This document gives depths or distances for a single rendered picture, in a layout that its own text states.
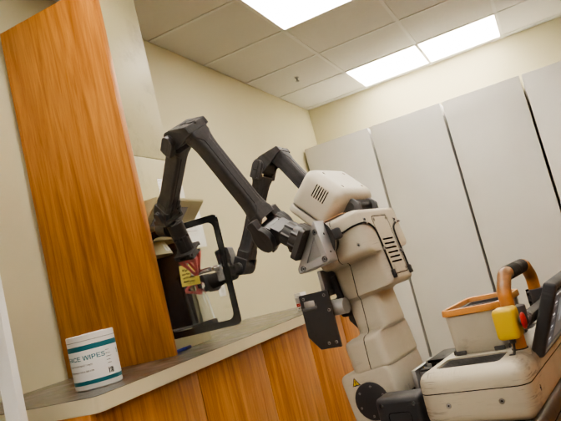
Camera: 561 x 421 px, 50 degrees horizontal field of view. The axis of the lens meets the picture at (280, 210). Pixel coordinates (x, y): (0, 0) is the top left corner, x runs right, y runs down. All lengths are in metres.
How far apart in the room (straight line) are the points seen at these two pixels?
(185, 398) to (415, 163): 3.55
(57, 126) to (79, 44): 0.32
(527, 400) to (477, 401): 0.10
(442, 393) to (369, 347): 0.30
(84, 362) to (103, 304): 0.59
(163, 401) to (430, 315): 3.54
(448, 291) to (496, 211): 0.74
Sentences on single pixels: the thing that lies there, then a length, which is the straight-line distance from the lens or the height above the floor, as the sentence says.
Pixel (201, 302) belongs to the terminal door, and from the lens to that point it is 2.17.
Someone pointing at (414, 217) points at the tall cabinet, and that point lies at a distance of 5.02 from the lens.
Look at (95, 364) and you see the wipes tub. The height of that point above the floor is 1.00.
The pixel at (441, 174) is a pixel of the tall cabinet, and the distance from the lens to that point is 4.99.
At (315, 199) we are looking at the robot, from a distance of 1.71.
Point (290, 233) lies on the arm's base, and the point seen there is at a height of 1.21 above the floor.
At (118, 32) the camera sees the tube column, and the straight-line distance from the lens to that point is 2.66.
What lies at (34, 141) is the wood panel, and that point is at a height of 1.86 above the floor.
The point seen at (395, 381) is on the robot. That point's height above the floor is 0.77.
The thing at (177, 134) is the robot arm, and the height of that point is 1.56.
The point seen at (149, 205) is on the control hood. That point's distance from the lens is 2.25.
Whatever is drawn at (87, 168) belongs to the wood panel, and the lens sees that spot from 2.34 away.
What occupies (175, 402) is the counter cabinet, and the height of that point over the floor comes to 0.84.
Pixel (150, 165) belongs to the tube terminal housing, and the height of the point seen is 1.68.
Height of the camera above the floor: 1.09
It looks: 7 degrees up
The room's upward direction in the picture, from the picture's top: 14 degrees counter-clockwise
